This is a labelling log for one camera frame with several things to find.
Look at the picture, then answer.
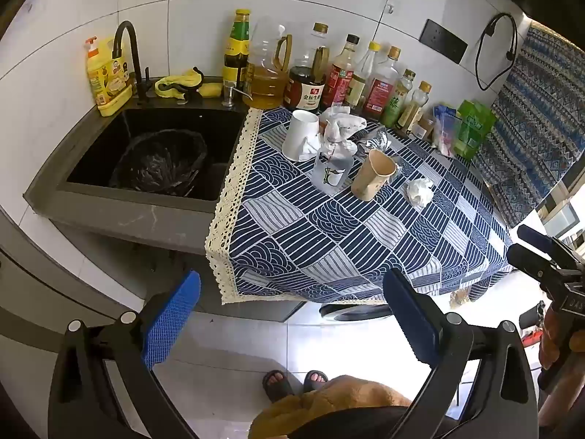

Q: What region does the blue and white tablecloth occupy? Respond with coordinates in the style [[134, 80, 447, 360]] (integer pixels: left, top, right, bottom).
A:
[[205, 106, 515, 305]]

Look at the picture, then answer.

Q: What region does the brown paper cup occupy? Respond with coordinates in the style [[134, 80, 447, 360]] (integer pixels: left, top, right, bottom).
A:
[[351, 149, 398, 202]]

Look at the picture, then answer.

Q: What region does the white plastic bag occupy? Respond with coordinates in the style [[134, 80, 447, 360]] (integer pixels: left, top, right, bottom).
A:
[[318, 105, 369, 145]]

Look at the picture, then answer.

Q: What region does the yellow-brown fleece garment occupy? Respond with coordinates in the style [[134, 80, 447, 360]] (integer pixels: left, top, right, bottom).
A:
[[249, 375, 412, 439]]

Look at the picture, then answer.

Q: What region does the black kitchen sink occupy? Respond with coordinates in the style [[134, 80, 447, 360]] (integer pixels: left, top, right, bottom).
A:
[[57, 105, 250, 204]]

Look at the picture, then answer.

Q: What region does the green plastic packet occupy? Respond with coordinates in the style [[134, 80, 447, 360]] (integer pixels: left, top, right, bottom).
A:
[[452, 100, 497, 161]]

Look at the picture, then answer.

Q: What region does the silver foil wrapper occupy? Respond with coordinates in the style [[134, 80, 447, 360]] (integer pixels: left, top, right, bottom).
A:
[[359, 129, 394, 154]]

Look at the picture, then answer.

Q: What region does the yellow-capped red label bottle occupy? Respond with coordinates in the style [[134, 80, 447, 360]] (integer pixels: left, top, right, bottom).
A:
[[363, 46, 402, 117]]

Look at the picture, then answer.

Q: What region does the yellow dish soap bottle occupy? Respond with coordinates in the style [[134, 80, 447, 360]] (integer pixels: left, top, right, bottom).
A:
[[85, 37, 134, 117]]

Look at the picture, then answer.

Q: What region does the black slipper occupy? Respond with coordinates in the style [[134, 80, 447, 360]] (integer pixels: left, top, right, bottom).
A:
[[303, 369, 330, 394], [262, 369, 295, 403]]

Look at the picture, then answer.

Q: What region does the large clear oil bottle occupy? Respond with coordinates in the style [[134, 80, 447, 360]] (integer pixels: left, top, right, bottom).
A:
[[244, 17, 293, 109]]

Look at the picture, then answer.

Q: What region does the white tissue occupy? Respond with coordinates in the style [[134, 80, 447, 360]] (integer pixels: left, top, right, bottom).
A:
[[406, 177, 435, 209]]

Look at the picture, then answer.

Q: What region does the slim yellow-capped bottle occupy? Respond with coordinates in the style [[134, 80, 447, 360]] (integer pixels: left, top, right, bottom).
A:
[[397, 81, 433, 132]]

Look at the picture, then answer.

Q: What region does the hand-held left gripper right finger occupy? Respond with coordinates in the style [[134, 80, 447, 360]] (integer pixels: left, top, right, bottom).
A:
[[288, 269, 540, 439]]

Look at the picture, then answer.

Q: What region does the black wall socket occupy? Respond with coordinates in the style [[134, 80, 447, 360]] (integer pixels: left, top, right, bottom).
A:
[[420, 19, 469, 64]]

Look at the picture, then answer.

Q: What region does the black curved faucet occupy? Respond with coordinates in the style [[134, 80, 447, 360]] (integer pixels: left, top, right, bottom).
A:
[[113, 21, 149, 101]]

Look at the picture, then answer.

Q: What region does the clear plastic bottle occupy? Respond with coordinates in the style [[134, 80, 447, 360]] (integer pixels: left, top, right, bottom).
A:
[[312, 139, 357, 195]]

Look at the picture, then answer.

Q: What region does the person's right forearm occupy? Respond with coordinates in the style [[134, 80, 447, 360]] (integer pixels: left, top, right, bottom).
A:
[[537, 304, 585, 426]]

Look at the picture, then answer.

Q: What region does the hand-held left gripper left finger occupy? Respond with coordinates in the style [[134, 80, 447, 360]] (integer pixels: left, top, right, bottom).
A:
[[48, 270, 202, 439]]

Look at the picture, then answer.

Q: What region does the black-capped red label bottle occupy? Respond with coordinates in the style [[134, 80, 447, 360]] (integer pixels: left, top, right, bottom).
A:
[[322, 33, 362, 110]]

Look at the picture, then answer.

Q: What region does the metal soap dispenser pump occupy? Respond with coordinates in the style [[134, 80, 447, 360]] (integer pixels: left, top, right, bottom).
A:
[[222, 80, 254, 109]]

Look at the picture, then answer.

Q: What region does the white cup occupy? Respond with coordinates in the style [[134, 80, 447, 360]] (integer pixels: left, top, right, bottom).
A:
[[282, 110, 321, 162]]

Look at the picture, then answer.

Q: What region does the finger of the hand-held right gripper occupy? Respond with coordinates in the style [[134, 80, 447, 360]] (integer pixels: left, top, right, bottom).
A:
[[506, 243, 557, 292], [516, 224, 573, 259]]

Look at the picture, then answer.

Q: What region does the yellow cleaning cloth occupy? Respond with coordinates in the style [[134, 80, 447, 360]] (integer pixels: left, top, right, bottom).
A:
[[154, 68, 204, 99]]

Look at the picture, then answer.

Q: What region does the blue patterned cloth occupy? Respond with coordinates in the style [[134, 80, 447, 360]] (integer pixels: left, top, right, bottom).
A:
[[471, 23, 585, 227]]

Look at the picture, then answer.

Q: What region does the clear and blue plastic packet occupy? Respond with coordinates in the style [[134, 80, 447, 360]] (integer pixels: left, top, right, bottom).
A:
[[432, 104, 460, 158]]

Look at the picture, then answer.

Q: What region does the dark soy sauce jug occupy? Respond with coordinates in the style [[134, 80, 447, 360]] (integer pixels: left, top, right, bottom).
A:
[[283, 22, 331, 111]]

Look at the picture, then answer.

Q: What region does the black cable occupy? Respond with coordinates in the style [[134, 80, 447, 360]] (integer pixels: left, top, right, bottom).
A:
[[475, 13, 519, 92]]

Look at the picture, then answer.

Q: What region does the washing machine door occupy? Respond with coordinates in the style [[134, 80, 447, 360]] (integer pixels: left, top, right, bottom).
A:
[[318, 302, 394, 322]]

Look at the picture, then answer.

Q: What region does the bin with black bag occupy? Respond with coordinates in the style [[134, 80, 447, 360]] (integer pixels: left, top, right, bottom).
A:
[[109, 129, 208, 197]]

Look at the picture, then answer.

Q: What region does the clear bottle with yellow cap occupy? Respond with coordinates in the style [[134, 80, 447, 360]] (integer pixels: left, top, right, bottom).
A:
[[345, 41, 382, 110]]

